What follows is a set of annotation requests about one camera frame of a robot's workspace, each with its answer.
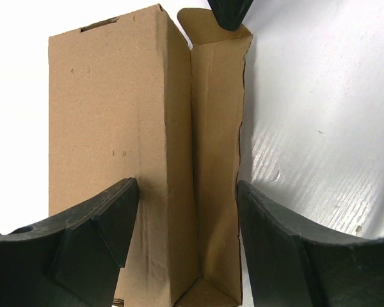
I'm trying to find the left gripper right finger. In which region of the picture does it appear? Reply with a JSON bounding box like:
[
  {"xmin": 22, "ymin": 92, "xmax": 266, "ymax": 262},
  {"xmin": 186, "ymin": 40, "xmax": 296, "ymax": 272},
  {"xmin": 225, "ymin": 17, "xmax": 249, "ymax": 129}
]
[{"xmin": 237, "ymin": 181, "xmax": 384, "ymax": 306}]

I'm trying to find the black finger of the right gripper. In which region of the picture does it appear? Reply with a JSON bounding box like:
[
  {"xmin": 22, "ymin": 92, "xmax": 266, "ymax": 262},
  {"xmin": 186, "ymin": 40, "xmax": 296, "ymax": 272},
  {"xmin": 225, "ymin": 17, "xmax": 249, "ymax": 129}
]
[{"xmin": 207, "ymin": 0, "xmax": 253, "ymax": 31}]

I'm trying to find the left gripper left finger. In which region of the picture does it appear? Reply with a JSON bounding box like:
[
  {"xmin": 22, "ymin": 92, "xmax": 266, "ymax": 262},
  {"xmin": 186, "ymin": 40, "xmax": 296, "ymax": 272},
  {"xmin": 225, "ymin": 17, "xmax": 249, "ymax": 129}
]
[{"xmin": 0, "ymin": 178, "xmax": 138, "ymax": 306}]

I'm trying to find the cardboard box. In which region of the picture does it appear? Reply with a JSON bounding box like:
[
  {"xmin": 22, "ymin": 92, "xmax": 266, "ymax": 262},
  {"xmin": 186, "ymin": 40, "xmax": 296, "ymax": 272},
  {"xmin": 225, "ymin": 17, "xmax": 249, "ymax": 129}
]
[{"xmin": 48, "ymin": 4, "xmax": 253, "ymax": 306}]

